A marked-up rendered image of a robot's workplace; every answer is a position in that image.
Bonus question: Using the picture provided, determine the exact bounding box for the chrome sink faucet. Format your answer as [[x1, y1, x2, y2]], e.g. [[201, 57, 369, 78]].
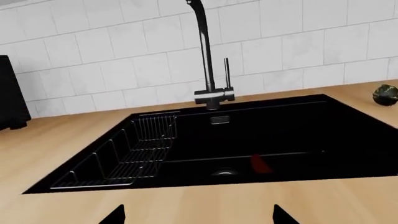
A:
[[185, 0, 236, 111]]

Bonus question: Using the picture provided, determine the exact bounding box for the black countertop appliance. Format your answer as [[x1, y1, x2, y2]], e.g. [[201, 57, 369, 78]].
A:
[[0, 54, 31, 131]]

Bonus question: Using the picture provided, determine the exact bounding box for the black kitchen sink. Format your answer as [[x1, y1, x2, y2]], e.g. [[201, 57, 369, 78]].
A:
[[21, 93, 398, 195]]

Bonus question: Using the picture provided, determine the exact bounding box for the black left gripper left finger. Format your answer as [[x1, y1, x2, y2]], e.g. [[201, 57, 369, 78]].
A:
[[98, 203, 126, 224]]

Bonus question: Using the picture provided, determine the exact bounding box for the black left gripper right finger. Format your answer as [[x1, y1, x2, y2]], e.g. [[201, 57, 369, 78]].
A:
[[272, 203, 300, 224]]

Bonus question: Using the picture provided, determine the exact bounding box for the dark green round vegetable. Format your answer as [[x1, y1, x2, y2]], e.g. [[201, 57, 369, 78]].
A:
[[373, 84, 398, 107]]

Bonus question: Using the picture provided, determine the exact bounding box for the wire dish rack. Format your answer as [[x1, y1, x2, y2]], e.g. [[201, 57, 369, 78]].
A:
[[49, 111, 182, 190]]

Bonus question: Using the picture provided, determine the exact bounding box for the chrome sink drain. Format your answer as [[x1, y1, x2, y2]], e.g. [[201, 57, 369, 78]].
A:
[[211, 167, 239, 176]]

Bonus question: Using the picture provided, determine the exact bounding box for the red object in sink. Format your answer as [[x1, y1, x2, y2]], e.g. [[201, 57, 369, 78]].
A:
[[250, 153, 274, 175]]

